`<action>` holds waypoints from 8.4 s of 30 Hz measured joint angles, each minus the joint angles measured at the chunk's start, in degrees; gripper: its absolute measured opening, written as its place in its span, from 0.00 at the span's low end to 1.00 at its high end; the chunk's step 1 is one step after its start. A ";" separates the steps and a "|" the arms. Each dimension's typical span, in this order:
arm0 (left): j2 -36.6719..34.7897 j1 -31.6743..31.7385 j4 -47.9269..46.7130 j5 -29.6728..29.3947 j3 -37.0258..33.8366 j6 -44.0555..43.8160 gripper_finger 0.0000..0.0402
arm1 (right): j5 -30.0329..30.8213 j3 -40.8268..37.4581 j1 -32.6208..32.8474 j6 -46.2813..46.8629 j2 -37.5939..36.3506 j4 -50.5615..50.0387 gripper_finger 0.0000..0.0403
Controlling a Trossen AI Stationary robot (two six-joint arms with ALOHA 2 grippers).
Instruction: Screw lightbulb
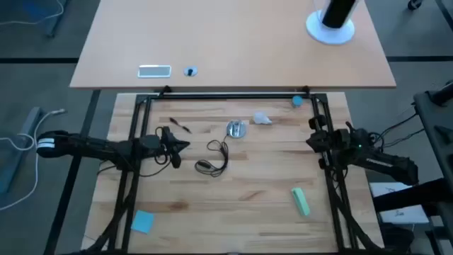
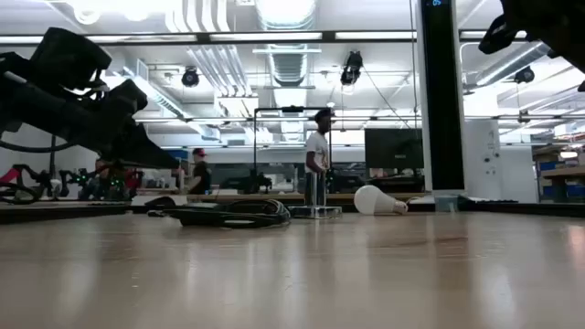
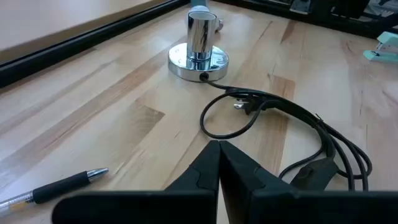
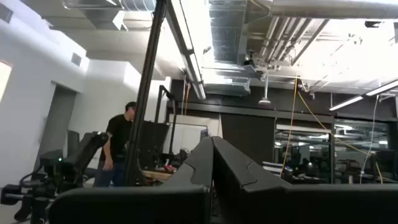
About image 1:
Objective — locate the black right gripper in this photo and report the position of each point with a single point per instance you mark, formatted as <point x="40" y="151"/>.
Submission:
<point x="339" y="141"/>

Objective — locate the small blue cylinder cup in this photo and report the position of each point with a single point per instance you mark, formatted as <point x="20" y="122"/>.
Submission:
<point x="297" y="101"/>

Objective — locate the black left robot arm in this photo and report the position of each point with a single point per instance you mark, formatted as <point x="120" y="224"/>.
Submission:
<point x="88" y="145"/>

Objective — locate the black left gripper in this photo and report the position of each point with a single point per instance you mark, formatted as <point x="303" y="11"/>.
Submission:
<point x="155" y="143"/>

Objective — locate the blue sticky note pad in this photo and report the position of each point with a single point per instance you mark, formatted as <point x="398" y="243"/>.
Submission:
<point x="142" y="222"/>

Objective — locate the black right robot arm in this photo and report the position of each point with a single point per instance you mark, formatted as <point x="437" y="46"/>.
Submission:
<point x="389" y="163"/>

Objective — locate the black aluminium rig frame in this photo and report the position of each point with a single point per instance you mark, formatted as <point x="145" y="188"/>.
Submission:
<point x="230" y="95"/>

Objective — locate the white paper sheet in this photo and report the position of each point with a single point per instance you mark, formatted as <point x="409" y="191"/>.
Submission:
<point x="385" y="189"/>
<point x="403" y="214"/>

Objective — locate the grey desk foot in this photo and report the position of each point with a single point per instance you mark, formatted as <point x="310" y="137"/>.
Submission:
<point x="30" y="124"/>
<point x="53" y="30"/>

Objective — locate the black and white tower fan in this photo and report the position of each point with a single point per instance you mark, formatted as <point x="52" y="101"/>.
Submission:
<point x="336" y="14"/>

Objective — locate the chrome lamp socket clear base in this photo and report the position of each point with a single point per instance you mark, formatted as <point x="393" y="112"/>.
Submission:
<point x="236" y="129"/>

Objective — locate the black equipment cart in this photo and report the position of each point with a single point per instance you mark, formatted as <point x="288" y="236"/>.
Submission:
<point x="435" y="117"/>

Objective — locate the beige desk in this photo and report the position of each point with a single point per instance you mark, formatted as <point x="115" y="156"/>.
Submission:
<point x="230" y="42"/>

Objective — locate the white lightbulb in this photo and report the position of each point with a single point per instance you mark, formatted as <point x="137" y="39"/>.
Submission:
<point x="261" y="118"/>

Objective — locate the green eraser block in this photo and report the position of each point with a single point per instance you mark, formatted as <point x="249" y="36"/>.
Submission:
<point x="301" y="202"/>

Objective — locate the black pen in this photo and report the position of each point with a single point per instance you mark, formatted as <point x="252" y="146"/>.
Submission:
<point x="180" y="125"/>

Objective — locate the black caster wheel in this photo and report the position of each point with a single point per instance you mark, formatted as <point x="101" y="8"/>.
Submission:
<point x="414" y="3"/>

